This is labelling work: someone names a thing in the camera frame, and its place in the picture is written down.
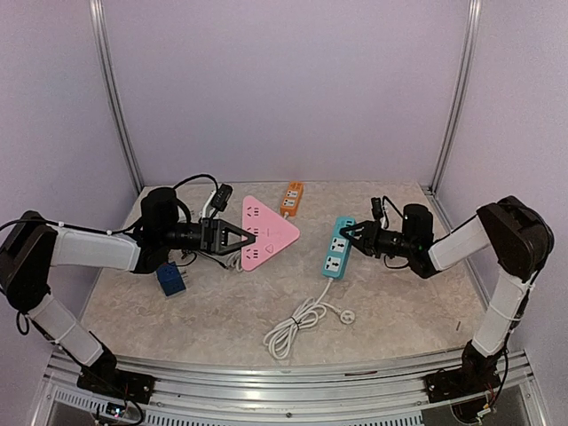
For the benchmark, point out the right aluminium corner post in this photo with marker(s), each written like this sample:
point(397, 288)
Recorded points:
point(459, 95)

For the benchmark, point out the pink power strip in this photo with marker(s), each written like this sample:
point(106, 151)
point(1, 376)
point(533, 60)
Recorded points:
point(273, 233)

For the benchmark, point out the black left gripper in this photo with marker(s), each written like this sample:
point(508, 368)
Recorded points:
point(214, 236)

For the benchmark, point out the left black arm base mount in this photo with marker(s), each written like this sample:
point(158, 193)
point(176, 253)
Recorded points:
point(103, 377)

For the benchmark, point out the aluminium corner post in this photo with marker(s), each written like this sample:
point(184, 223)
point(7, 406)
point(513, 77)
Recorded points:
point(459, 95)
point(98, 22)

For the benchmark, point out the teal power strip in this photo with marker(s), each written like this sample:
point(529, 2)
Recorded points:
point(338, 251)

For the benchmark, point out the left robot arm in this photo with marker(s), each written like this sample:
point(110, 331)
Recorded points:
point(36, 245)

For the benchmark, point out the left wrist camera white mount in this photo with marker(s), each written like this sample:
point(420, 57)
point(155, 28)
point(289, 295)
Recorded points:
point(217, 201)

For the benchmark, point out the orange power strip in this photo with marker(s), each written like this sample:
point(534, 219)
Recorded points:
point(291, 200)

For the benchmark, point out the aluminium front rail frame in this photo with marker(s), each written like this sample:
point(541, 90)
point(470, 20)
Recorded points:
point(284, 395)

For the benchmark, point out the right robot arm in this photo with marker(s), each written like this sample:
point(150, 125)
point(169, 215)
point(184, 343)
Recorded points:
point(519, 238)

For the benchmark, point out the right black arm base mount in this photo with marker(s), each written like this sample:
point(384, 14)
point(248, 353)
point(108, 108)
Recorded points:
point(466, 377)

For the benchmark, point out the left aluminium corner post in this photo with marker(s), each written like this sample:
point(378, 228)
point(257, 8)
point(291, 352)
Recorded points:
point(98, 22)

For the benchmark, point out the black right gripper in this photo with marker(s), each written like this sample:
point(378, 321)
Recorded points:
point(367, 244)

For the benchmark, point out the blue cube adapter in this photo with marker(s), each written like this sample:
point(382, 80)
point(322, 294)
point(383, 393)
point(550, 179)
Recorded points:
point(171, 278)

